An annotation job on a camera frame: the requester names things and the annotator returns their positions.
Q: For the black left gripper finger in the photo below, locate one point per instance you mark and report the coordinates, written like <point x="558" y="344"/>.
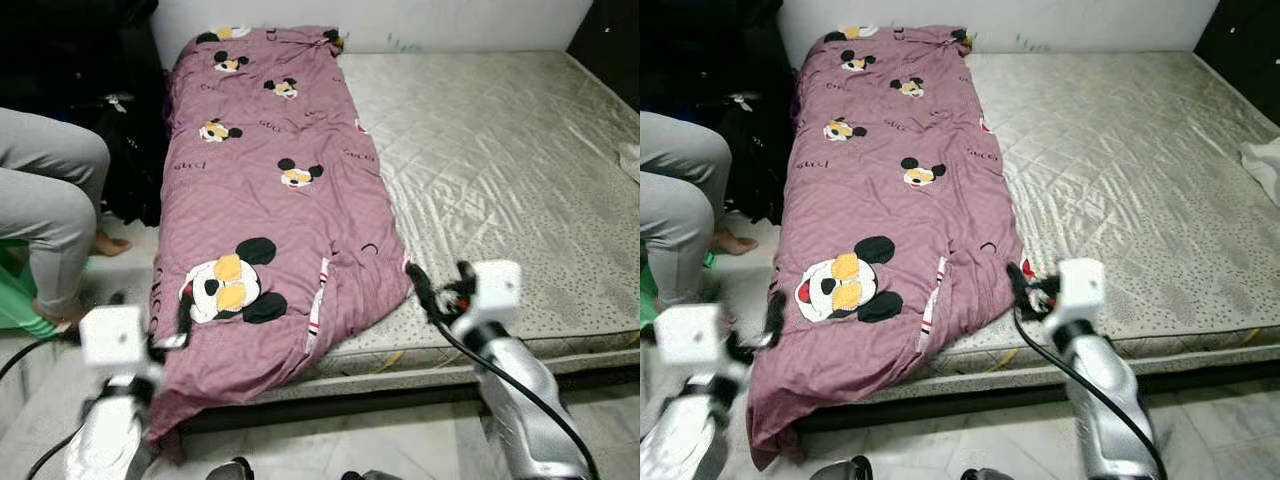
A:
<point x="777" y="315"/>
<point x="186" y="315"/>

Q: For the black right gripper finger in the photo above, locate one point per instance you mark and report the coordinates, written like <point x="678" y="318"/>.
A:
<point x="466" y="275"/>
<point x="1020" y="288"/>
<point x="422" y="290"/>

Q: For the green plastic stool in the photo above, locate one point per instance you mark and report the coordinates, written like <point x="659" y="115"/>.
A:
<point x="650" y="295"/>
<point x="15" y="300"/>

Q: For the grey quilted mattress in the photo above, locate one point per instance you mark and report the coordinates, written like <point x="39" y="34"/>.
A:
<point x="1120" y="160"/>
<point x="500" y="160"/>

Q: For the purple Mickey print blanket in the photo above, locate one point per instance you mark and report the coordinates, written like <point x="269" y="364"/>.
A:
<point x="890" y="200"/>
<point x="270" y="200"/>

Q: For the silver left robot leg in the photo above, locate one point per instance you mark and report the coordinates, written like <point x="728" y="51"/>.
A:
<point x="230" y="470"/>
<point x="840" y="470"/>

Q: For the silver robot leg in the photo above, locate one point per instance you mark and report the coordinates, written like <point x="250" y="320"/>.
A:
<point x="985" y="475"/>
<point x="840" y="470"/>
<point x="362" y="476"/>
<point x="230" y="470"/>

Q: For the person in grey trousers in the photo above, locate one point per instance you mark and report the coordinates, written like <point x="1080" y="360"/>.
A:
<point x="680" y="190"/>
<point x="50" y="190"/>

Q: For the black bag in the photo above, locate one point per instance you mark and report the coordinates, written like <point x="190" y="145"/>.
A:
<point x="750" y="140"/>
<point x="120" y="140"/>

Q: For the silver right robot leg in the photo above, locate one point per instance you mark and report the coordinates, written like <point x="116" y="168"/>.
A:
<point x="985" y="475"/>
<point x="362" y="476"/>

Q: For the dark tufted headboard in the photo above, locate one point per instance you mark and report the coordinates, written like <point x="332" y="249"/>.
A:
<point x="1240" y="40"/>
<point x="610" y="40"/>

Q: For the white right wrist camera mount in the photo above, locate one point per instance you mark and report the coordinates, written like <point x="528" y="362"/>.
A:
<point x="495" y="290"/>
<point x="1082" y="288"/>

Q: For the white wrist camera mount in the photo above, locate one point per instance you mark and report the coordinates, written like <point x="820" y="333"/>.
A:
<point x="1082" y="288"/>
<point x="112" y="335"/>
<point x="495" y="290"/>
<point x="690" y="335"/>

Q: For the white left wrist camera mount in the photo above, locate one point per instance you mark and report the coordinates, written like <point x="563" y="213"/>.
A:
<point x="112" y="335"/>
<point x="690" y="335"/>

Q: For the black bed frame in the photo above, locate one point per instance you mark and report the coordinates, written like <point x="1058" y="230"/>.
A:
<point x="400" y="395"/>
<point x="950" y="405"/>

